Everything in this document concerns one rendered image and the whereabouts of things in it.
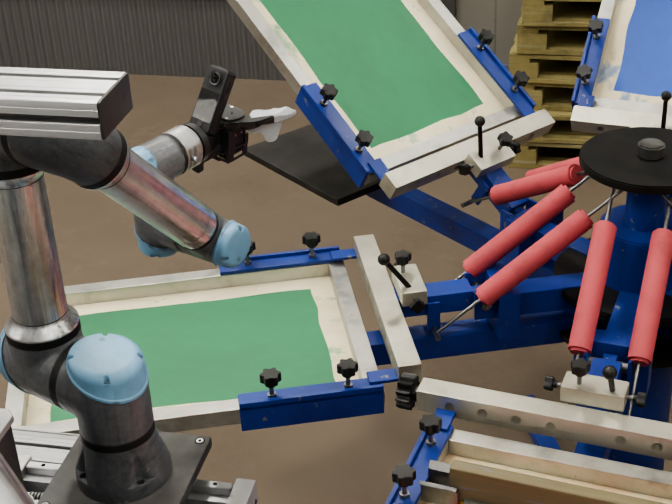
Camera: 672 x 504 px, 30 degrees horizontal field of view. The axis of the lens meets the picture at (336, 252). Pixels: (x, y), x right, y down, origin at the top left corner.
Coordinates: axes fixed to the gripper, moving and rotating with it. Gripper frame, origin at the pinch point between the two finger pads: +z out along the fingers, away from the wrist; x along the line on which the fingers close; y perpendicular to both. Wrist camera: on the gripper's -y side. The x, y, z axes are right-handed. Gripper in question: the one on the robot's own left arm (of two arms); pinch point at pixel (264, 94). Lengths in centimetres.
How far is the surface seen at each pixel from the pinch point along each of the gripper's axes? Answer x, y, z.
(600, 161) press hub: 37, 31, 73
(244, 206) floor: -168, 192, 204
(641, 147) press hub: 43, 27, 79
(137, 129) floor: -267, 206, 240
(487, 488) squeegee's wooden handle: 58, 57, -5
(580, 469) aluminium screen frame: 68, 61, 14
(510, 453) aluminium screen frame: 55, 62, 11
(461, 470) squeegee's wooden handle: 53, 55, -6
